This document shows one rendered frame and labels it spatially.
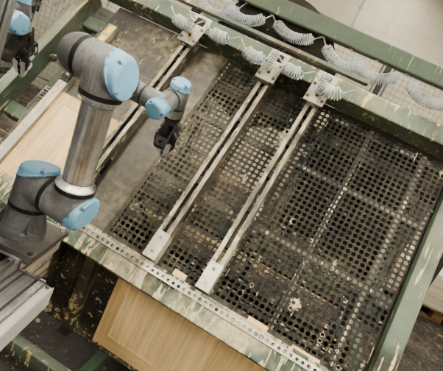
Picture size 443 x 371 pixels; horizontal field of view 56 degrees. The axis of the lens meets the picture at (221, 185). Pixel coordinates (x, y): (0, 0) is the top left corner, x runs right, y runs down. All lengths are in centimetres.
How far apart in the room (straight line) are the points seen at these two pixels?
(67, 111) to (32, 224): 95
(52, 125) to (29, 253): 98
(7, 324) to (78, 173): 43
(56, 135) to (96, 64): 110
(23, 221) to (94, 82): 50
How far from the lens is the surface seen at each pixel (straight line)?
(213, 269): 173
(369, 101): 213
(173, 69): 217
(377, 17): 695
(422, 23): 709
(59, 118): 221
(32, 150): 217
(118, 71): 108
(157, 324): 212
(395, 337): 185
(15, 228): 138
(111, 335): 227
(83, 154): 119
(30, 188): 132
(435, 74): 255
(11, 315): 128
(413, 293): 190
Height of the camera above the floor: 178
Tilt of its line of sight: 16 degrees down
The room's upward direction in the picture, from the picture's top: 25 degrees clockwise
